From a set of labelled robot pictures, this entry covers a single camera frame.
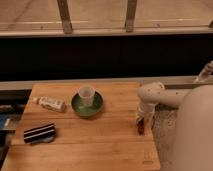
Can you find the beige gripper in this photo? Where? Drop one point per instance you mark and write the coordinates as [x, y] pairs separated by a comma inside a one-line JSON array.
[[146, 111]]

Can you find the metal window frame post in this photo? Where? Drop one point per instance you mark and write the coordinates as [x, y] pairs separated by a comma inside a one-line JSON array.
[[65, 16], [130, 15]]

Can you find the white ceramic cup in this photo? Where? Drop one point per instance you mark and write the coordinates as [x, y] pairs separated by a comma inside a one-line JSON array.
[[86, 94]]

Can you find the metal window frame post left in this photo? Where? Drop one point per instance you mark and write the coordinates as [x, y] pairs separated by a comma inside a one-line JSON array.
[[65, 16]]

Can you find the metal window frame post right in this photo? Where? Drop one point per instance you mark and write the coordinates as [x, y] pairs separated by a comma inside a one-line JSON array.
[[130, 15]]

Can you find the wooden cutting board table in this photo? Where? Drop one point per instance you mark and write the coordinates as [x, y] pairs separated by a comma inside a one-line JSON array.
[[107, 142]]

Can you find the black white striped sponge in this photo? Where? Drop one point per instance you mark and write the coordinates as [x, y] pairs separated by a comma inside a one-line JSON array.
[[45, 133]]

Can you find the white plastic bottle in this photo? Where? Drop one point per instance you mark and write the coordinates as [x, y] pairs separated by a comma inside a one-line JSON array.
[[50, 103]]

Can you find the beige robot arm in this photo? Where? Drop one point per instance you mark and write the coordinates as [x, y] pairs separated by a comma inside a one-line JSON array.
[[193, 140]]

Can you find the green ceramic bowl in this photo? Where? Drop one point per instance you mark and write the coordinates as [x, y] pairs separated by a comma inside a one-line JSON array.
[[87, 109]]

